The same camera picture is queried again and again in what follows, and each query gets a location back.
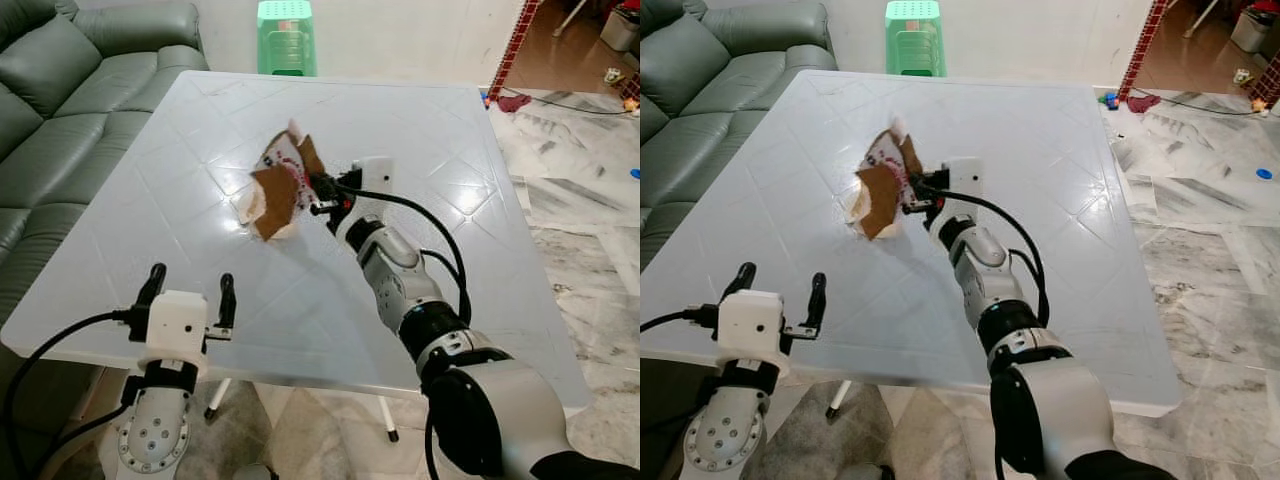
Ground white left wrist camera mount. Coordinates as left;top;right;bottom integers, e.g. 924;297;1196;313
718;290;789;376
143;290;211;376

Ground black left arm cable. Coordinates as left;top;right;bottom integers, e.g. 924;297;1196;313
0;310;151;480
640;305;723;436

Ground grey plastic container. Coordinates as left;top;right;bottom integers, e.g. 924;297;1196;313
600;5;641;51
1230;5;1277;53

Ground white folding table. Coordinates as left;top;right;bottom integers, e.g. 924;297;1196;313
640;70;1183;421
0;70;593;443

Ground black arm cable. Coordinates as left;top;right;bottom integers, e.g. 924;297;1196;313
640;305;723;436
340;186;471;326
935;186;1049;326
0;310;151;480

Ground green plastic stool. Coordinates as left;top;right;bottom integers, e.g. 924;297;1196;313
884;0;947;78
256;0;318;77

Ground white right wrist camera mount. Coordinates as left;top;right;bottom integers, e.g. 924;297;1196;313
945;157;984;226
350;157;393;226

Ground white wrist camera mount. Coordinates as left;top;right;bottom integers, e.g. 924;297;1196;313
945;157;984;226
718;290;789;376
143;290;211;376
350;157;393;226

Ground dark green leather sofa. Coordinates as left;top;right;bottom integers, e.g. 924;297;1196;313
640;0;837;267
0;0;209;323

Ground brown printed cardboard food box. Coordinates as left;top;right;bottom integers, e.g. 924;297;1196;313
853;130;923;241
250;133;328;242

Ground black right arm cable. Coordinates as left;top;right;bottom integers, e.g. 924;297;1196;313
340;186;471;326
935;186;1049;326

